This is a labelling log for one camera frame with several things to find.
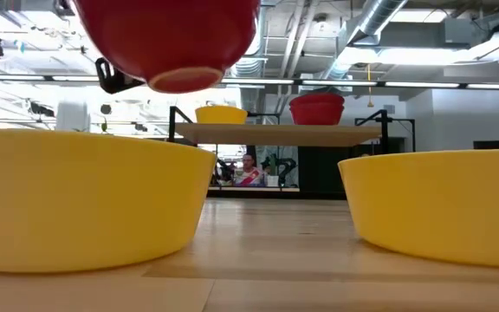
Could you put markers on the ribbed silver ventilation duct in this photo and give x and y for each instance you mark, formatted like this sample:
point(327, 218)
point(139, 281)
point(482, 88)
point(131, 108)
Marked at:
point(249, 67)

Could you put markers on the black monitor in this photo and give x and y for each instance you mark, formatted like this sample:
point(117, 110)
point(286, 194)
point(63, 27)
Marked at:
point(492, 145)

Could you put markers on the person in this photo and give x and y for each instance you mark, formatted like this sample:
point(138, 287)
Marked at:
point(249, 175)

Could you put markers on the wooden shelf with black frame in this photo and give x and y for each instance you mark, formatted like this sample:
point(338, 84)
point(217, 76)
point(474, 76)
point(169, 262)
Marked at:
point(275, 135)

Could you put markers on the large silver ventilation duct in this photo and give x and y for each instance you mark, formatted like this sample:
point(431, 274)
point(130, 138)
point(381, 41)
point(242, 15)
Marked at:
point(375, 17)

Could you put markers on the white column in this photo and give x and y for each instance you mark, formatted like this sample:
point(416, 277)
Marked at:
point(72, 117)

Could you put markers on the black cabinet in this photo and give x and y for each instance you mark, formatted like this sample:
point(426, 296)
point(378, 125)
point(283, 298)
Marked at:
point(323, 173)

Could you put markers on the yellow mini bowl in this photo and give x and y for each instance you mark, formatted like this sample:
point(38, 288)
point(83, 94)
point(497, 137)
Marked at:
point(80, 195)
point(440, 203)
point(221, 116)

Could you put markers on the long ceiling light strip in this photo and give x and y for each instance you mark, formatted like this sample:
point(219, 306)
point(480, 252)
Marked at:
point(258, 81)
point(423, 84)
point(496, 86)
point(340, 82)

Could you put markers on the round ceiling fixture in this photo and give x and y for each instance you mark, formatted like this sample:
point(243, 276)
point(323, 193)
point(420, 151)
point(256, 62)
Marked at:
point(321, 18)

